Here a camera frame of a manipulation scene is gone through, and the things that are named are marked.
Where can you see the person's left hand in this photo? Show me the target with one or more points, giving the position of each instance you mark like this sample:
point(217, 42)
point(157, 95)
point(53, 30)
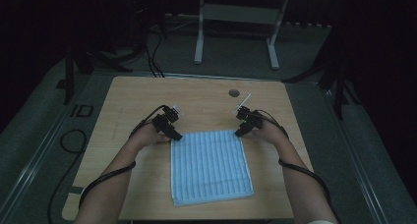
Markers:
point(147, 135)

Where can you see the white metal desk frame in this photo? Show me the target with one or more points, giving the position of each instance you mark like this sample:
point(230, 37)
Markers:
point(239, 13)

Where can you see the dark equipment tower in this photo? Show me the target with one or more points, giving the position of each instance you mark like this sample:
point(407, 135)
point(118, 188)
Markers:
point(142, 17)

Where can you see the light blue striped towel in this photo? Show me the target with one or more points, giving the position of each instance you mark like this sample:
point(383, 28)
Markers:
point(209, 168)

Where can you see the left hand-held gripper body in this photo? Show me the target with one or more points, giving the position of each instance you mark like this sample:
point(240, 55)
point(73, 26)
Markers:
point(164, 119)

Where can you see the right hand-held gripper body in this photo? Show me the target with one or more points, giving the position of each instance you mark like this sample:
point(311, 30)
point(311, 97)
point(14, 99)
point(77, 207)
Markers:
point(252, 119)

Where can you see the black floor stand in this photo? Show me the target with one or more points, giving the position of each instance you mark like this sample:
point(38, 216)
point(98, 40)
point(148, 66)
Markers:
point(69, 80)
point(339, 86)

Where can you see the person's right hand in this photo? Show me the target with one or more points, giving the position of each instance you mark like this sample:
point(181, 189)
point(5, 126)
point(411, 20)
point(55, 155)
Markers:
point(268, 133)

